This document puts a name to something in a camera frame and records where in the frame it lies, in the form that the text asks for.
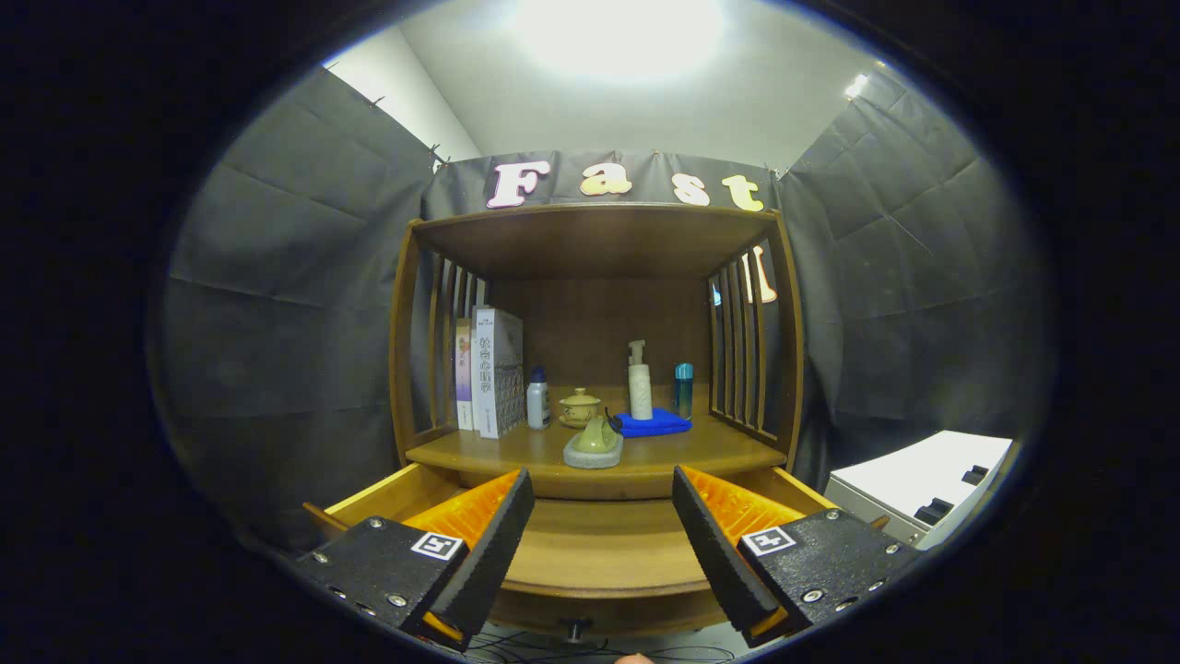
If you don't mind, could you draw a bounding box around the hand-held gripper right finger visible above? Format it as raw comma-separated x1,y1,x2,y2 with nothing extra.
671,465,923,646

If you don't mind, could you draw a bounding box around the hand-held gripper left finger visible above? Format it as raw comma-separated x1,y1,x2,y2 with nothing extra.
293,468,537,652

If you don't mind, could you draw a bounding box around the brown wooden drawer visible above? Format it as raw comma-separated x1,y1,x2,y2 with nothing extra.
302,461,891,637

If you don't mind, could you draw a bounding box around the brown wooden countertop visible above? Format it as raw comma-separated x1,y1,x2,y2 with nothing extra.
406,410,789,504

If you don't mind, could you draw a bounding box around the white storage cabinet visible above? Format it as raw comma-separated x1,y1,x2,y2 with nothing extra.
823,430,1015,551

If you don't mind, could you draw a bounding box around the brown wooden cabinet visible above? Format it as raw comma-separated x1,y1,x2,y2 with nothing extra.
389,203,806,637

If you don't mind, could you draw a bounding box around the blue folded cloth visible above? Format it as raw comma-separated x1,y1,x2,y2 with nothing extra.
606,409,694,439

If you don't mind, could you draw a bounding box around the white bottle with blue cap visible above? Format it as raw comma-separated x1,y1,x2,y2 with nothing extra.
526,366,552,432

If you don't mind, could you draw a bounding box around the yellow lidded ceramic teacup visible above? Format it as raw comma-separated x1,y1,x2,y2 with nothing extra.
559,387,603,429

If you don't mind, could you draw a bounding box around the thin purple book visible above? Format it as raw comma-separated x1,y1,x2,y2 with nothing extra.
455,318,476,432

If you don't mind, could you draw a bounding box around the white pump bottle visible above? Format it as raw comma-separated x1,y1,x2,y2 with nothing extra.
627,339,655,421

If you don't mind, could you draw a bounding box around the thick white book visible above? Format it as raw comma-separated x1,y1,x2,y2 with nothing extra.
471,305,525,440

